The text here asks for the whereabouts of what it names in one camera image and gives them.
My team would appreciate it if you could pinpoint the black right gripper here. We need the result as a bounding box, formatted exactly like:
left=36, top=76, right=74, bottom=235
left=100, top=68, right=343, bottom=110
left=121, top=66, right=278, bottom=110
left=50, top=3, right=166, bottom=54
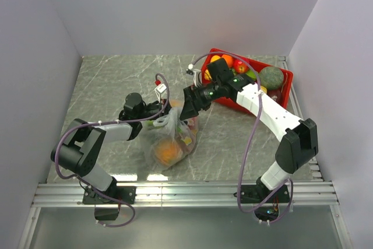
left=180, top=81, right=223, bottom=121

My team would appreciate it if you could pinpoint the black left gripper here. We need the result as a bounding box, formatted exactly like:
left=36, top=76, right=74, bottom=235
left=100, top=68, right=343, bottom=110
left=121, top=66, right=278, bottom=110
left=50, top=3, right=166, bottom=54
left=137, top=99, right=188, bottom=127

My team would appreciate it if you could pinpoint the yellow orange fake mango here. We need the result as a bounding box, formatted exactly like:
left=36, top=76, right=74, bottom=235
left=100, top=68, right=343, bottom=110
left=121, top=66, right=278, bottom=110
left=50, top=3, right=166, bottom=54
left=169, top=100, right=184, bottom=108

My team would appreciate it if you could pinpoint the clear plastic bag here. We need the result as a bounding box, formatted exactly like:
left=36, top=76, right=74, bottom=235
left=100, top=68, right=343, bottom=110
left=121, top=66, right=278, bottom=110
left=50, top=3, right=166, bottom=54
left=139, top=100, right=199, bottom=171

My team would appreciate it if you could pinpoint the orange fake pineapple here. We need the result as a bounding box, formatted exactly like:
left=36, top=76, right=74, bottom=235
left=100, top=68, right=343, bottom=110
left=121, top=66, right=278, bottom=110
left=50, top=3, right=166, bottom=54
left=155, top=140, right=183, bottom=167

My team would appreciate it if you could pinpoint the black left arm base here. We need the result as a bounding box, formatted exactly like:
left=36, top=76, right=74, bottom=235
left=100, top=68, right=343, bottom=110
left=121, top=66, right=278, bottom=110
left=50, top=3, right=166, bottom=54
left=82, top=186, right=136, bottom=227

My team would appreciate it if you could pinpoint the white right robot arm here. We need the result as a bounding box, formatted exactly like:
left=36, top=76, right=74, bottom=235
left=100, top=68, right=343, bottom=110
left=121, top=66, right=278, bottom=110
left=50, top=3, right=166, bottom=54
left=180, top=59, right=318, bottom=202

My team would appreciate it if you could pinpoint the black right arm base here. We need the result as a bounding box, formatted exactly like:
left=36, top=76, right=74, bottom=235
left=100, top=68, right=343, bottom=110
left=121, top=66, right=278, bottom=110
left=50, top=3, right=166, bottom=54
left=240, top=184, right=290, bottom=204

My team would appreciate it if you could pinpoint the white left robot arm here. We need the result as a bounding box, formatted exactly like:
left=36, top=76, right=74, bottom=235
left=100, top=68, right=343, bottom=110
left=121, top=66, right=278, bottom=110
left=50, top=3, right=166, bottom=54
left=51, top=93, right=171, bottom=204

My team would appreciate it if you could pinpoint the bumpy yellow fake citron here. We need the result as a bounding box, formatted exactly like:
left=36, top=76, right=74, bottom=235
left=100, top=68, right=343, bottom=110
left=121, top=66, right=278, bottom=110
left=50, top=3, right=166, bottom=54
left=204, top=70, right=212, bottom=81

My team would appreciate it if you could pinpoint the yellow fake lemon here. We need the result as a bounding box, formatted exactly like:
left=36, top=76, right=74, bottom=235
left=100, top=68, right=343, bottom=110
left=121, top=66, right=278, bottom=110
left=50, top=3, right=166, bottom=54
left=210, top=55, right=221, bottom=62

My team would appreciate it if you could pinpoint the orange fake orange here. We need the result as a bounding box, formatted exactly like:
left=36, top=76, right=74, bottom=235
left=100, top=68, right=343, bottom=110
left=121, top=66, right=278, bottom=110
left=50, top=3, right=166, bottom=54
left=221, top=54, right=234, bottom=68

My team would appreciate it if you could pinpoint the red fake pomegranate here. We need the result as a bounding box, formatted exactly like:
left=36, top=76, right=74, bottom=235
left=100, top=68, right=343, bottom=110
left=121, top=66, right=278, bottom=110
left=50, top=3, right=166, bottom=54
left=233, top=59, right=249, bottom=74

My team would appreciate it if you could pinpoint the green fake starfruit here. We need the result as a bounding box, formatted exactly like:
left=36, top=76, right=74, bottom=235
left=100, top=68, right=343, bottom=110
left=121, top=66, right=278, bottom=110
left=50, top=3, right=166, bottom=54
left=245, top=69, right=257, bottom=81

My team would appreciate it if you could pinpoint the pale yellow fake pear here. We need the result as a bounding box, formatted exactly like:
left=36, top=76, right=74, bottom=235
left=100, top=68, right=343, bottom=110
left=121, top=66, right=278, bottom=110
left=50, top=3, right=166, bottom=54
left=261, top=86, right=268, bottom=94

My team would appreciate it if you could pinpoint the dark red fake plum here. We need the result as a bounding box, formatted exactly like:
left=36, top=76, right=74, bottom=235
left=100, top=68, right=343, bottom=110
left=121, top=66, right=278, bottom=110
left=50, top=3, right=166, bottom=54
left=267, top=89, right=282, bottom=103

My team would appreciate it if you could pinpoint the green fake cantaloupe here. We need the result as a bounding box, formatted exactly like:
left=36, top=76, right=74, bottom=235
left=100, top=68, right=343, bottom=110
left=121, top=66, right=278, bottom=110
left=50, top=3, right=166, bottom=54
left=259, top=66, right=284, bottom=90

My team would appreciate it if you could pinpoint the red plastic tray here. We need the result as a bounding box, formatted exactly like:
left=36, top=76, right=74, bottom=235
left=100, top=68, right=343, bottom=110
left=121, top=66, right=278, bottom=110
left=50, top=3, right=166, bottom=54
left=201, top=48, right=293, bottom=108

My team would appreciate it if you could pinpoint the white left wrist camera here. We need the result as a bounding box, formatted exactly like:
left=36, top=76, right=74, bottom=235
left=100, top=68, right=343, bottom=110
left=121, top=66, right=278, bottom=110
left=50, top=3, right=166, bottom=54
left=154, top=79, right=168, bottom=102

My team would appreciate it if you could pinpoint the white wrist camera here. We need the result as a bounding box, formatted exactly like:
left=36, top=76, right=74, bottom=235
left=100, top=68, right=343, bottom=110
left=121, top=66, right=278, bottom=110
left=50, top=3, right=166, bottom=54
left=154, top=79, right=168, bottom=102
left=186, top=64, right=202, bottom=86

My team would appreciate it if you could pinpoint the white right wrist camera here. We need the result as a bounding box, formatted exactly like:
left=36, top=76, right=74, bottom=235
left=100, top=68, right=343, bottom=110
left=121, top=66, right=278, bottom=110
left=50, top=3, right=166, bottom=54
left=186, top=64, right=202, bottom=86

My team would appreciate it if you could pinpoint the aluminium mounting rail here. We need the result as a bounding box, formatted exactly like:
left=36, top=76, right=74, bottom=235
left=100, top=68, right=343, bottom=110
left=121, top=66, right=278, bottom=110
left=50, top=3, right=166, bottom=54
left=31, top=181, right=339, bottom=208

